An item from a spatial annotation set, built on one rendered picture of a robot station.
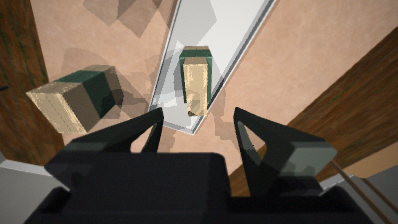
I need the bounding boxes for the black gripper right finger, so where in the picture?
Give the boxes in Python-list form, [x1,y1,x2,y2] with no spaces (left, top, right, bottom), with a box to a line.
[233,107,337,196]

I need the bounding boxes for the white shallow tray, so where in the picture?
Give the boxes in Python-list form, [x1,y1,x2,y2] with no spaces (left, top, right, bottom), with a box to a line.
[148,0,276,135]

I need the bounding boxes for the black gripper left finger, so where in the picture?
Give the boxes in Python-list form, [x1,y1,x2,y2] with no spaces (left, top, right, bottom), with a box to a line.
[59,107,164,152]

